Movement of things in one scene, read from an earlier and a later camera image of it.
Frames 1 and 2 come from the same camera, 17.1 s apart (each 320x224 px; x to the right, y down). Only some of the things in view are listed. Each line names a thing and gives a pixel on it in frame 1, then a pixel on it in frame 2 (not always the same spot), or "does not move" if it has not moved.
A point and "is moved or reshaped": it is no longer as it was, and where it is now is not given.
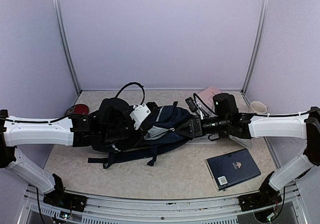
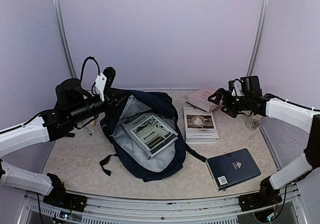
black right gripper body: [198, 127] to [233, 106]
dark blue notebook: [232, 168] does not move
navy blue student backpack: [158, 131] is moved or reshaped
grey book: [245, 143] to [149, 132]
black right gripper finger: [187, 129] to [218, 95]
